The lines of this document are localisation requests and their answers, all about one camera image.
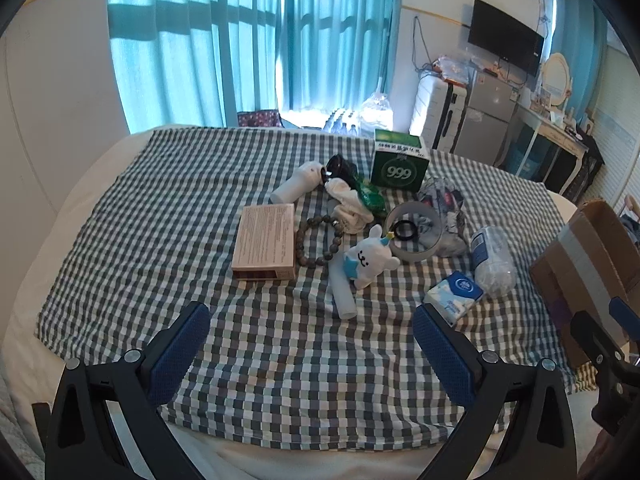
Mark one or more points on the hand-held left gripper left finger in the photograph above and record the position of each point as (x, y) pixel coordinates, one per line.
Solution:
(181, 357)

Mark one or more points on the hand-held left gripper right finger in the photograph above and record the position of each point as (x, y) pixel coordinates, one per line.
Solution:
(444, 356)

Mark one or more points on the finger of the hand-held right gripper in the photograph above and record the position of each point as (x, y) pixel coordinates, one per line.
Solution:
(595, 337)
(624, 317)

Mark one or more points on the brown cardboard box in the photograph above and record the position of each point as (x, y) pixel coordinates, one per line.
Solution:
(575, 260)

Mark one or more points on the floral tissue packet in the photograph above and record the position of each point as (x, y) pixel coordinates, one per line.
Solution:
(450, 210)

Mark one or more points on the cream toy figure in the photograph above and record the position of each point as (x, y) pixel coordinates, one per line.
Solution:
(350, 205)

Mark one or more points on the person's right forearm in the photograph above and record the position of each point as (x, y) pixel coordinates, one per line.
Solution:
(607, 460)

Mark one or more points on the blue tissue pack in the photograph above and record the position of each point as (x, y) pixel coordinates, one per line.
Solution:
(455, 292)

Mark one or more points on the clear cotton swab bag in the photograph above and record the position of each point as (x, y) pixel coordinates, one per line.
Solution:
(492, 265)

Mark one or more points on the clear tape roll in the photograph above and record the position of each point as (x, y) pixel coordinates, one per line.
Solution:
(415, 253)

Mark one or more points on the white tube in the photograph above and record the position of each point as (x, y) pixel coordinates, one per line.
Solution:
(344, 300)

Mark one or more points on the checked cloth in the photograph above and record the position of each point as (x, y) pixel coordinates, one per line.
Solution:
(300, 360)

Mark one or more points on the white plush toy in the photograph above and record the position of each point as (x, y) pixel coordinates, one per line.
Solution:
(370, 260)

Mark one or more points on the beige flat box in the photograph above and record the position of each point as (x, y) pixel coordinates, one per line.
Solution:
(265, 240)

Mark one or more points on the dark cabinet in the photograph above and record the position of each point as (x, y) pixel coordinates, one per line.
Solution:
(590, 160)

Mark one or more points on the green snack packet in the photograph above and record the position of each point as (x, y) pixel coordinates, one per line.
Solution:
(371, 196)

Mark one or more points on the green cardboard box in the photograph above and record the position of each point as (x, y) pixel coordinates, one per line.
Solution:
(400, 170)

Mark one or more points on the white dressing table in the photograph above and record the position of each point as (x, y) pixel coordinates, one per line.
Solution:
(550, 132)

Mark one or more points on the grey fridge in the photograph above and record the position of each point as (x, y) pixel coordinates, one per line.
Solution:
(485, 115)

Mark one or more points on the white suitcase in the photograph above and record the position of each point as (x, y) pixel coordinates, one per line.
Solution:
(430, 110)

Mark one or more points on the white oval mirror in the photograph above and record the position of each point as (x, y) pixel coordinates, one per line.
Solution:
(555, 77)

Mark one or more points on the dark floral cloth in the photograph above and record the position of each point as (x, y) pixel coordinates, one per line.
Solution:
(257, 119)

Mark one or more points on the large clear water bottle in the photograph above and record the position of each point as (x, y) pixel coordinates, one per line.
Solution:
(377, 112)

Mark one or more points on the pack of water bottles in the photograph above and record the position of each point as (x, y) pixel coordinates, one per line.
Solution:
(342, 122)

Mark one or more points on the orange and white bags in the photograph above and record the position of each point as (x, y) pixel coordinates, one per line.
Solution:
(452, 70)

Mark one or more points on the narrow blue curtain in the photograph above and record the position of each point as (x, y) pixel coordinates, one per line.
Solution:
(575, 20)

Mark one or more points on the black television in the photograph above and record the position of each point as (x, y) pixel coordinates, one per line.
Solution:
(505, 35)

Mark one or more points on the wide blue curtain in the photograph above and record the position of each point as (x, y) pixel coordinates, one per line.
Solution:
(225, 35)

